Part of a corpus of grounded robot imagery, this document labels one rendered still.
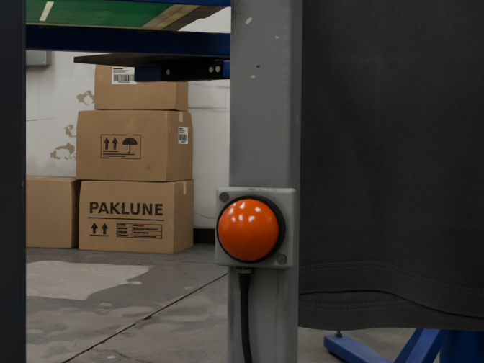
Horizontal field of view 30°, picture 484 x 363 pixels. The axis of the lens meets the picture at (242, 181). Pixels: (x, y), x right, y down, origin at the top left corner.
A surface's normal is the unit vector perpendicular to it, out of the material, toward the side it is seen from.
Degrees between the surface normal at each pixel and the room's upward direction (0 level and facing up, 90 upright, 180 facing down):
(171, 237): 90
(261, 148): 90
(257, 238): 99
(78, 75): 90
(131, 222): 90
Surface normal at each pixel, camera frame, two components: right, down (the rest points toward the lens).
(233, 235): -0.41, 0.21
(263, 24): -0.25, 0.05
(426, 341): -0.47, -0.72
